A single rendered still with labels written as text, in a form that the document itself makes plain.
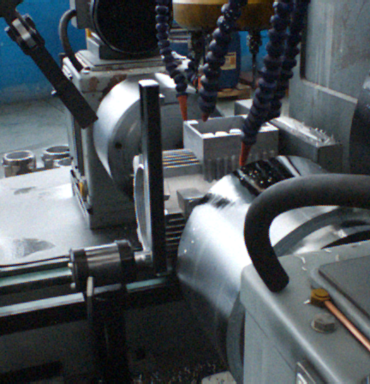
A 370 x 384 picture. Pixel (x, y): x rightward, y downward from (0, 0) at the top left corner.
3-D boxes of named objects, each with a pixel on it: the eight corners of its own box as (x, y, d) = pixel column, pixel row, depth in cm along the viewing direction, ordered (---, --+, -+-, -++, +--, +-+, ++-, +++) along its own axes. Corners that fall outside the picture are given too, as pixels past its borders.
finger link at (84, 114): (71, 80, 86) (72, 81, 86) (98, 117, 90) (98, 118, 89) (55, 92, 86) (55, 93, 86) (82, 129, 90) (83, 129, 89)
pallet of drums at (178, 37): (217, 85, 675) (216, 19, 647) (250, 99, 606) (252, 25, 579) (116, 97, 632) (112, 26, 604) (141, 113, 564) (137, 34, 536)
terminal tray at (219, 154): (251, 154, 99) (251, 113, 97) (278, 175, 90) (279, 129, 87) (183, 163, 96) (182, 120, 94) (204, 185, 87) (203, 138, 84)
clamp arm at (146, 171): (166, 261, 81) (158, 78, 72) (172, 272, 79) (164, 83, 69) (141, 266, 80) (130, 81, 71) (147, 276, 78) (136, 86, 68)
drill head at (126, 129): (184, 157, 149) (181, 57, 140) (241, 210, 117) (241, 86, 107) (86, 169, 142) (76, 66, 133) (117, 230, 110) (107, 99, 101)
